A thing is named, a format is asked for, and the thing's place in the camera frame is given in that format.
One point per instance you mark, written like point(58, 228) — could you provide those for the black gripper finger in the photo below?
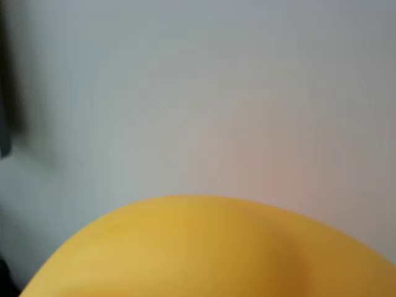
point(7, 77)

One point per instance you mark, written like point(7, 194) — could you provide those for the yellow rubber duck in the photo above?
point(198, 253)

